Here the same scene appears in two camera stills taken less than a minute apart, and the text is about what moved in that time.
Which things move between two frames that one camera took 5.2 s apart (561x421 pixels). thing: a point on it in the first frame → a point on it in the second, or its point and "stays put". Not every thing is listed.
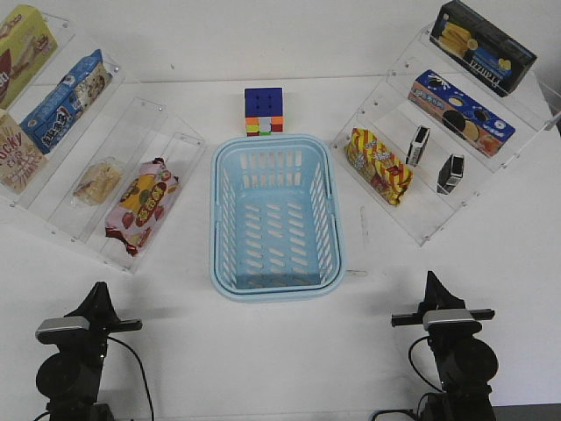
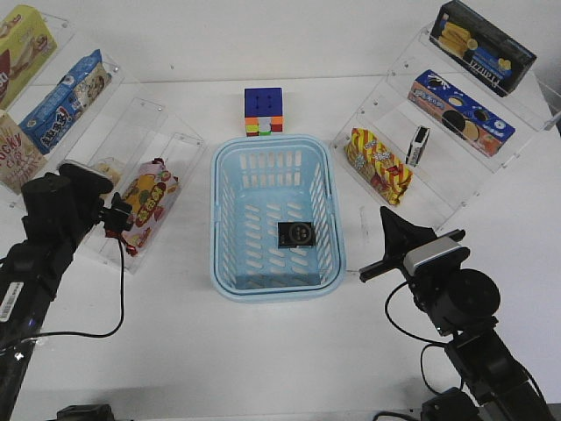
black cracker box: (480, 48) stays put
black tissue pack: (450, 174) → (293, 234)
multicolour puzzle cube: (264, 110) stays put
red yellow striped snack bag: (372, 162) stays put
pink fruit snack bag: (142, 203) stays put
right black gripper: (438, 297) → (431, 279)
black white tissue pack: (417, 146) stays put
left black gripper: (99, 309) → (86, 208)
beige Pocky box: (21, 159) stays put
